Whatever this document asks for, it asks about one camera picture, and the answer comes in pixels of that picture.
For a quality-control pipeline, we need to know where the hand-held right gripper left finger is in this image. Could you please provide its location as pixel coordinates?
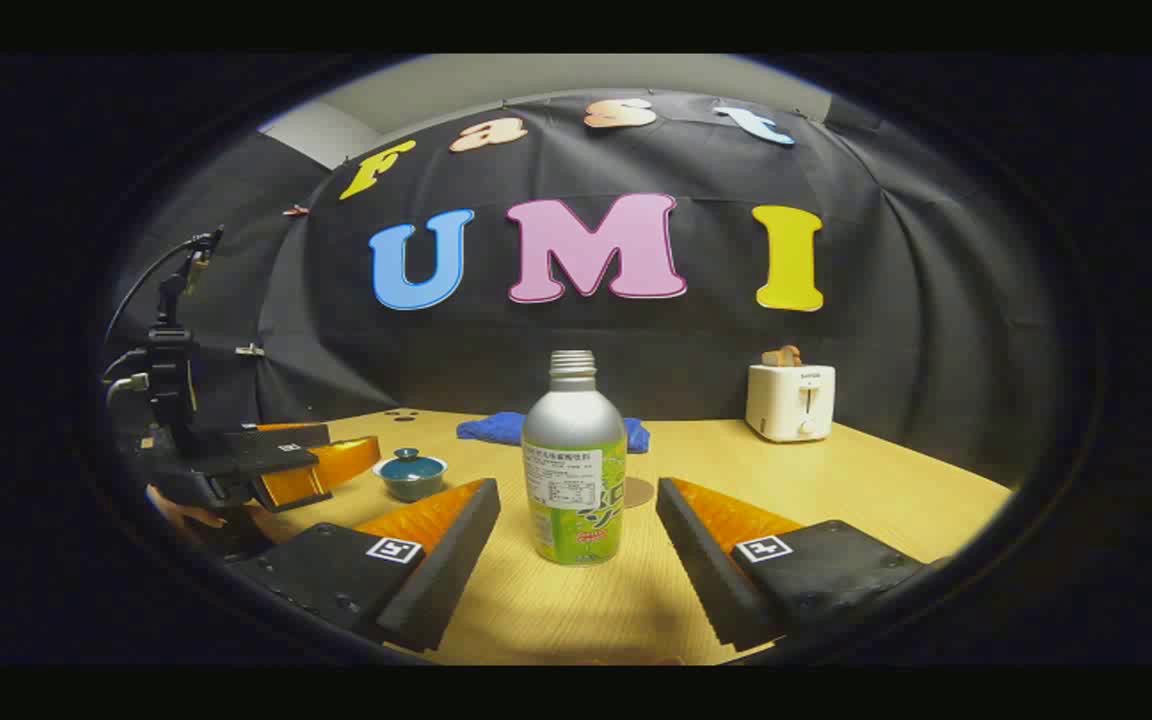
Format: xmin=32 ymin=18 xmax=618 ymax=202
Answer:
xmin=226 ymin=478 xmax=502 ymax=653

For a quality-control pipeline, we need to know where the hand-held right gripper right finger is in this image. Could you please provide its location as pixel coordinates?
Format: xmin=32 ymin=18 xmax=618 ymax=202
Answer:
xmin=656 ymin=477 xmax=937 ymax=651

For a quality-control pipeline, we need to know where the grey-green teacup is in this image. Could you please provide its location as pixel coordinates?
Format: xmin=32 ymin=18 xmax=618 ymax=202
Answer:
xmin=374 ymin=456 xmax=448 ymax=503

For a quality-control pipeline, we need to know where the silver green water bottle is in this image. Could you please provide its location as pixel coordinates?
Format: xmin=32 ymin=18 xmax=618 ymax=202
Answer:
xmin=521 ymin=350 xmax=628 ymax=567

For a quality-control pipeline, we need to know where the blue towel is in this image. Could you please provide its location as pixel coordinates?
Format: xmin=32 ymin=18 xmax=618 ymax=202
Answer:
xmin=456 ymin=411 xmax=652 ymax=455

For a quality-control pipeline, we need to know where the white toaster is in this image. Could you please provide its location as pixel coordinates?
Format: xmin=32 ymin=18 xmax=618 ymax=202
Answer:
xmin=744 ymin=362 xmax=837 ymax=444

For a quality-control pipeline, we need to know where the black backdrop cloth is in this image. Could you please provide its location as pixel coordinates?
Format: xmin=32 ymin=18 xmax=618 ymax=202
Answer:
xmin=106 ymin=88 xmax=1065 ymax=491

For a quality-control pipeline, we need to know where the black cable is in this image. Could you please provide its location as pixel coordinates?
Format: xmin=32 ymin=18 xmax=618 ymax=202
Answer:
xmin=101 ymin=232 xmax=222 ymax=346

